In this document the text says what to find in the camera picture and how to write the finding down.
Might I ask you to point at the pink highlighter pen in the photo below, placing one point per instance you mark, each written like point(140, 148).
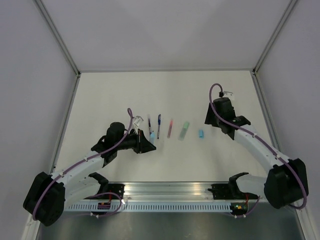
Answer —
point(170, 128)

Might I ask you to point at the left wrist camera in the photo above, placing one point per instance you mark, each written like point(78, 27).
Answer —
point(137, 120)

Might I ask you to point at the light blue highlighter cap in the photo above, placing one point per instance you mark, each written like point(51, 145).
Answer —
point(200, 133)

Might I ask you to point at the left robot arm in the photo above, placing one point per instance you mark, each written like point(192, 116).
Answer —
point(51, 193)

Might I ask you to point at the green highlighter pen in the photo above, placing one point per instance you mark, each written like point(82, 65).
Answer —
point(182, 134)

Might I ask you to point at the blue gel pen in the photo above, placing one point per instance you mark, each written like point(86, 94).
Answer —
point(158, 126)

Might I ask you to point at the white slotted cable duct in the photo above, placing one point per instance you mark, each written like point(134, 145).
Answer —
point(150, 207)

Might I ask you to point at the blue highlighter pen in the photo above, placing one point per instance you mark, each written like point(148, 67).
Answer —
point(152, 137)

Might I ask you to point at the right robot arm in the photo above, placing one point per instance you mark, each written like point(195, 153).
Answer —
point(286, 181)

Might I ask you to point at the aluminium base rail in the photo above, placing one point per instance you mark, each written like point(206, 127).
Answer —
point(175, 191)

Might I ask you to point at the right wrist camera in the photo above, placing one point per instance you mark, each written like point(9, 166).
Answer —
point(227, 94)

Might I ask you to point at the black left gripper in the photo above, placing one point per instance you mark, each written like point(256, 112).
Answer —
point(143, 145)

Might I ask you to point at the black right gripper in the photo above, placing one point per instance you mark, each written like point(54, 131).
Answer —
point(210, 112)

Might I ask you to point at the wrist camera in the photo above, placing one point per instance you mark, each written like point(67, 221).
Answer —
point(137, 120)
point(227, 94)

